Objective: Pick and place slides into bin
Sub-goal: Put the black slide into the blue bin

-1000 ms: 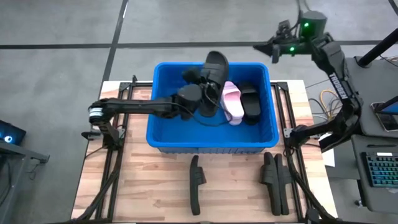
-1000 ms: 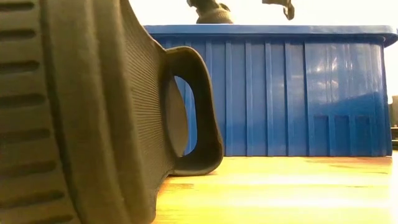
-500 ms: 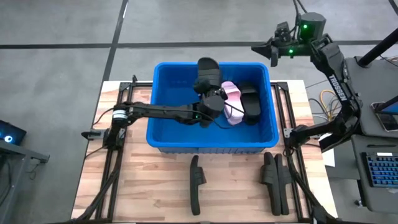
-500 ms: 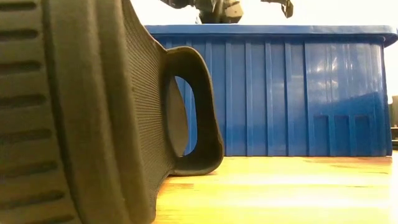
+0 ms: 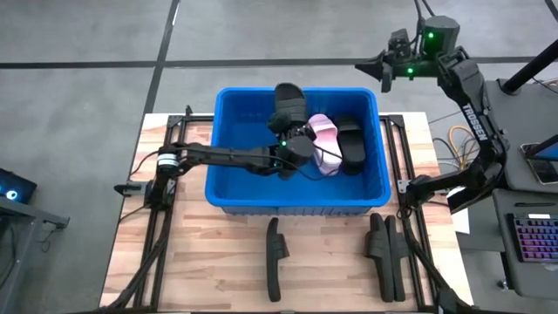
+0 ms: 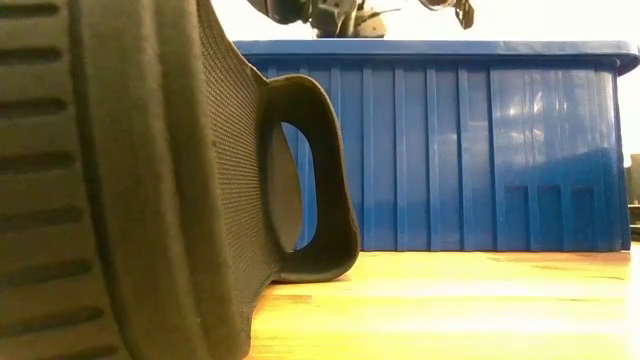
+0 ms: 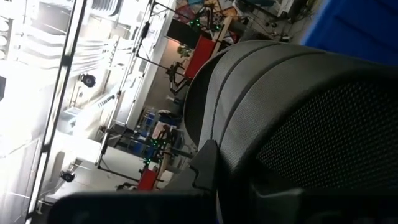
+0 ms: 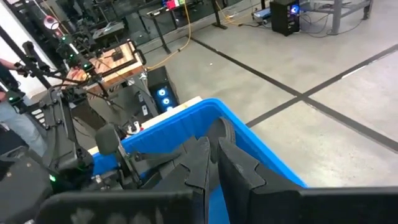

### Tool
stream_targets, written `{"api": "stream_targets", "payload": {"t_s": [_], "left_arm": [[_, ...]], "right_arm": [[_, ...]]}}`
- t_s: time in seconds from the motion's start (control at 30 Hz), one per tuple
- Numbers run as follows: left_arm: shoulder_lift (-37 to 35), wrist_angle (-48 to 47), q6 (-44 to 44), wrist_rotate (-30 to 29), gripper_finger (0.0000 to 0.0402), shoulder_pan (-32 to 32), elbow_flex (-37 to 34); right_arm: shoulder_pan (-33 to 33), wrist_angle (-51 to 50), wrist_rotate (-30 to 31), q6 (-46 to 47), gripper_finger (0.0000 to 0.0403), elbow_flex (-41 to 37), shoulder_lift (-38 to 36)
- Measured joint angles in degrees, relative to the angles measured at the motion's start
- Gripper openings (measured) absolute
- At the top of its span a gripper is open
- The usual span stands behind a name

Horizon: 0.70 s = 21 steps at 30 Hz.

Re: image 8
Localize black foam slide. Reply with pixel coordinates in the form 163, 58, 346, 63
206, 116, 237, 164

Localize wooden top table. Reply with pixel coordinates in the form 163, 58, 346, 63
66, 39, 147, 95

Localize round white red device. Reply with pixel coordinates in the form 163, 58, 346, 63
43, 14, 60, 31

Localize computer tower blue lights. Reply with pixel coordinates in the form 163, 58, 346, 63
146, 65, 180, 114

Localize blue plastic bin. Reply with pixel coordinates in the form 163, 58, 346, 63
91, 98, 308, 224

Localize grey metal table legs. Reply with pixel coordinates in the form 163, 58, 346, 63
310, 0, 374, 35

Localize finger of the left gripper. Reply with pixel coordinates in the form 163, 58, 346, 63
134, 146, 188, 170

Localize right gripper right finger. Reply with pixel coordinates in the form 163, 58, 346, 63
217, 138, 398, 224

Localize black computer tower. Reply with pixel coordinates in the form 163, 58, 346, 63
269, 0, 301, 37

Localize yellow floor cable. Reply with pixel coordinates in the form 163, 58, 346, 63
146, 0, 192, 71

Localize person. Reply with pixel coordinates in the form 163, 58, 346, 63
0, 58, 48, 158

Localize black desk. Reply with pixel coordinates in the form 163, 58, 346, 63
146, 0, 228, 55

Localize silver box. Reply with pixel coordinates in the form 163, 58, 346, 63
252, 7, 272, 21

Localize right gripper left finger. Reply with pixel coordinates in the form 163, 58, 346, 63
35, 136, 211, 224

